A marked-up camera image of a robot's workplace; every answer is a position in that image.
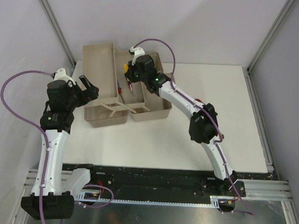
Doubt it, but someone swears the yellow handle screwdriver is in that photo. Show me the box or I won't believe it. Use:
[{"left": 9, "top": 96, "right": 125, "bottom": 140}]
[{"left": 123, "top": 64, "right": 128, "bottom": 73}]

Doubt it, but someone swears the small blue red screwdriver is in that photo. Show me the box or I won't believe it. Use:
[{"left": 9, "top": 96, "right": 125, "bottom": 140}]
[{"left": 128, "top": 82, "right": 135, "bottom": 96}]

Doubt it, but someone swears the large blue red screwdriver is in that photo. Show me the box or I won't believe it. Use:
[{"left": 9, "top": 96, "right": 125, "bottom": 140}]
[{"left": 117, "top": 82, "right": 125, "bottom": 104}]

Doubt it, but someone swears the beige plastic tool box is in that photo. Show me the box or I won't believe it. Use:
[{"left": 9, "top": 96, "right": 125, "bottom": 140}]
[{"left": 82, "top": 42, "right": 172, "bottom": 128}]

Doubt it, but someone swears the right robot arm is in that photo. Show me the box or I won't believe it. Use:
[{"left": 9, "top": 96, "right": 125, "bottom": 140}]
[{"left": 124, "top": 51, "right": 241, "bottom": 197}]

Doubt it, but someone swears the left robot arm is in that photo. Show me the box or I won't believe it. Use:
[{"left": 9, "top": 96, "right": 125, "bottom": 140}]
[{"left": 20, "top": 74, "right": 99, "bottom": 221}]

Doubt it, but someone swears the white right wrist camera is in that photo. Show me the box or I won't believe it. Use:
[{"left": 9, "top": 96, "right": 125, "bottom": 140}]
[{"left": 128, "top": 47, "right": 146, "bottom": 65}]

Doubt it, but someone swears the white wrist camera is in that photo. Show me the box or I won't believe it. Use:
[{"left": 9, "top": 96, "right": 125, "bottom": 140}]
[
  {"left": 53, "top": 67, "right": 74, "bottom": 82},
  {"left": 128, "top": 47, "right": 146, "bottom": 65}
]

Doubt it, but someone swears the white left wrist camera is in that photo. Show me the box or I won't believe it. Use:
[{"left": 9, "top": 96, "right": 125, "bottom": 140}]
[{"left": 53, "top": 67, "right": 74, "bottom": 82}]

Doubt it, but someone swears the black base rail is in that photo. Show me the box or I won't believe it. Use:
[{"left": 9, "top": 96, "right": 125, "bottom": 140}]
[{"left": 60, "top": 162, "right": 248, "bottom": 214}]

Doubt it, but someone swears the white cable duct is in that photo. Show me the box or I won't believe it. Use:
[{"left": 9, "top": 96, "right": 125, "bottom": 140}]
[{"left": 75, "top": 190, "right": 235, "bottom": 209}]

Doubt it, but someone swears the right aluminium frame post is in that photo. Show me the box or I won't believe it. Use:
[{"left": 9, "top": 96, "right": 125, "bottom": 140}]
[{"left": 246, "top": 0, "right": 299, "bottom": 77}]

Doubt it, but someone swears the aluminium frame post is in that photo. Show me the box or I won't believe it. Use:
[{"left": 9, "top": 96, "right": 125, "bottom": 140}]
[
  {"left": 246, "top": 0, "right": 299, "bottom": 77},
  {"left": 38, "top": 0, "right": 76, "bottom": 67}
]

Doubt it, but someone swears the left aluminium frame post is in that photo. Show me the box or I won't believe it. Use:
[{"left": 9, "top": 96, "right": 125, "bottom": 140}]
[{"left": 38, "top": 0, "right": 76, "bottom": 67}]

